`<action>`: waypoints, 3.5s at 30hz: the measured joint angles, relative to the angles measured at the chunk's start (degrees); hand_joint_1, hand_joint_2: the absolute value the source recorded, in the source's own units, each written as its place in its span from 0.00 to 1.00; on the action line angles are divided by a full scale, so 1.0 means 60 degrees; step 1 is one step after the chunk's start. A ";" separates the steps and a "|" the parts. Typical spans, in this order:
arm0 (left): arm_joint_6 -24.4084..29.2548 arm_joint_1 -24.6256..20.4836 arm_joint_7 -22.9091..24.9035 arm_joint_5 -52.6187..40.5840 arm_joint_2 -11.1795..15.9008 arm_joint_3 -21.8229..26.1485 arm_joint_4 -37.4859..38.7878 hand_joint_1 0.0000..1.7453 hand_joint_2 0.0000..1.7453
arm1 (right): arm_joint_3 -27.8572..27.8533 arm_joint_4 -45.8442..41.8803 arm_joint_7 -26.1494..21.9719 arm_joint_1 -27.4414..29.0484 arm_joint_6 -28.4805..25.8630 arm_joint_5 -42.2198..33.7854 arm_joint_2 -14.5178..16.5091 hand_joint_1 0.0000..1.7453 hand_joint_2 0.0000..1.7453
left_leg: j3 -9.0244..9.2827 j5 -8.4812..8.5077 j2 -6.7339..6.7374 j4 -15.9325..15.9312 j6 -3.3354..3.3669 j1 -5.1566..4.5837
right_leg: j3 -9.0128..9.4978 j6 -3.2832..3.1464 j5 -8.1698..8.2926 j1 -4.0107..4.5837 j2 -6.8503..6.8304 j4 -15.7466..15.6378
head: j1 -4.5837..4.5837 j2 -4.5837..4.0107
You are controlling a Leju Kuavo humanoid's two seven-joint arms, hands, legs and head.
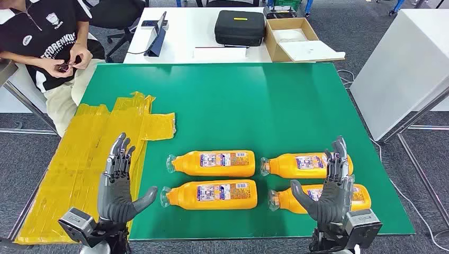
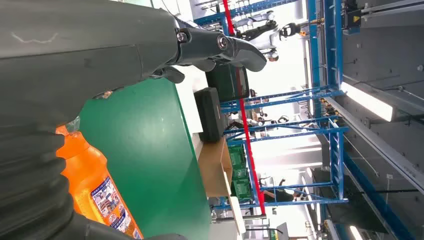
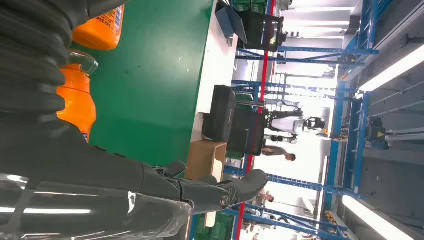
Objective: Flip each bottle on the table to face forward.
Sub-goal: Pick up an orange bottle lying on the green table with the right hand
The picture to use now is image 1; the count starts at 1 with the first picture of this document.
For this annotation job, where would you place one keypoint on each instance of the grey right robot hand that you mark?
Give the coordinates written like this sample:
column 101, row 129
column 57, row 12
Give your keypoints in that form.
column 331, row 203

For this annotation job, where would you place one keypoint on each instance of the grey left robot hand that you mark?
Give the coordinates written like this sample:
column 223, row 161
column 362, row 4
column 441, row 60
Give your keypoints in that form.
column 114, row 196

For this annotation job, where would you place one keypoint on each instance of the person's left hand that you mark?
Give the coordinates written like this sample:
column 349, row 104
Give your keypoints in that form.
column 82, row 54

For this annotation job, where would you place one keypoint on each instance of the person's right hand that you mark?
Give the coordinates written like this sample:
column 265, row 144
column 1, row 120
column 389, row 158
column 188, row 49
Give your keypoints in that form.
column 52, row 68

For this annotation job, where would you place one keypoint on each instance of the orange detergent bottle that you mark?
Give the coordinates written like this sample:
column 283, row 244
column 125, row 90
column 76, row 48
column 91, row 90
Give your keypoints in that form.
column 189, row 164
column 284, row 166
column 182, row 196
column 363, row 198

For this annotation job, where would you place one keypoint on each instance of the person's right forearm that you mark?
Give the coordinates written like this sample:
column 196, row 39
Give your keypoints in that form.
column 21, row 59

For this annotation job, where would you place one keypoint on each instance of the person's left forearm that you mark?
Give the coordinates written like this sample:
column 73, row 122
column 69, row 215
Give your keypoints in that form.
column 81, row 33

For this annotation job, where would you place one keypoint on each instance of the person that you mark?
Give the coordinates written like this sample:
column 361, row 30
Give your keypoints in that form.
column 35, row 31

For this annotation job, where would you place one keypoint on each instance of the grey metal desk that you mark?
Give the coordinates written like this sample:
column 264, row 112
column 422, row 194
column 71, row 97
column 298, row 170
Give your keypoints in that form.
column 7, row 70

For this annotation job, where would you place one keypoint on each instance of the yellow tape patch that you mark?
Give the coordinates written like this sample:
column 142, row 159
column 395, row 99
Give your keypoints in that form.
column 87, row 157

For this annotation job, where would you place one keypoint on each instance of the black office chair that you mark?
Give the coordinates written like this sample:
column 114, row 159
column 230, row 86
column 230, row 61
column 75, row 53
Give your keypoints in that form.
column 115, row 14

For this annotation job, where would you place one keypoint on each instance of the black phone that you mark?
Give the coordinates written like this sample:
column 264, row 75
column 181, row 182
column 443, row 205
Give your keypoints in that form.
column 149, row 23

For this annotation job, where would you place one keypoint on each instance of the dark tablet on stand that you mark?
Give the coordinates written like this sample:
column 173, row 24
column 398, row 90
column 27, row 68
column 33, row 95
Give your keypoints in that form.
column 158, row 38

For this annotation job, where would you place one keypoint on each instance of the white desk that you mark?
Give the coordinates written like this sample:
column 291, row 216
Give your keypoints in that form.
column 189, row 28

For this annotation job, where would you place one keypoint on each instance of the white paper sheet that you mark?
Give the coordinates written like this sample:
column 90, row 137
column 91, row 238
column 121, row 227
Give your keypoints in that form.
column 219, row 53

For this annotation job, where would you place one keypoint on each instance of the thin black pen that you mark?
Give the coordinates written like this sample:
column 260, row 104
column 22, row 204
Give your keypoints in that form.
column 221, row 46

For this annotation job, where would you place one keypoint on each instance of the white foam panel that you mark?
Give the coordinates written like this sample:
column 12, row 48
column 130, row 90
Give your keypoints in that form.
column 312, row 51

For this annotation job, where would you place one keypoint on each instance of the white side table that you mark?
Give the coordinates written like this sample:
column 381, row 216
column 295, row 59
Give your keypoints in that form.
column 403, row 63

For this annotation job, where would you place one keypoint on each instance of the black zip case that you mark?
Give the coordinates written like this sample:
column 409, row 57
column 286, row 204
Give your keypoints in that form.
column 238, row 29

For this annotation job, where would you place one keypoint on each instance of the open cardboard box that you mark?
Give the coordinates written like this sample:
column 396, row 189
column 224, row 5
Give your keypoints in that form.
column 272, row 43

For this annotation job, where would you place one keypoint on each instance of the white plastic bag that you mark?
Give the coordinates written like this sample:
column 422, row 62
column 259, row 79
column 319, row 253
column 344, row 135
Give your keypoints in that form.
column 289, row 35

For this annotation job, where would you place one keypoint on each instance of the blue metal leg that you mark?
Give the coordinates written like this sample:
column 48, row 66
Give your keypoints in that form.
column 396, row 7
column 308, row 7

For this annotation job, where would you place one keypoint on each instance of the green crate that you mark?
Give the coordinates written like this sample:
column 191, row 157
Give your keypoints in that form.
column 287, row 4

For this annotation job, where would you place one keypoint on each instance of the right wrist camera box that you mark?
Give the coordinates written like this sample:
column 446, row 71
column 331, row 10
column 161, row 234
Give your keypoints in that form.
column 363, row 228

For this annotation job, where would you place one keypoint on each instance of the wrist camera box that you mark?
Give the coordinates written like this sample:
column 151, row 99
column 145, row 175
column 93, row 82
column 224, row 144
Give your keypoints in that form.
column 363, row 228
column 77, row 226

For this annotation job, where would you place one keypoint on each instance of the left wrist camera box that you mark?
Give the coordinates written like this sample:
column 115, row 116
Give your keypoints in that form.
column 77, row 226

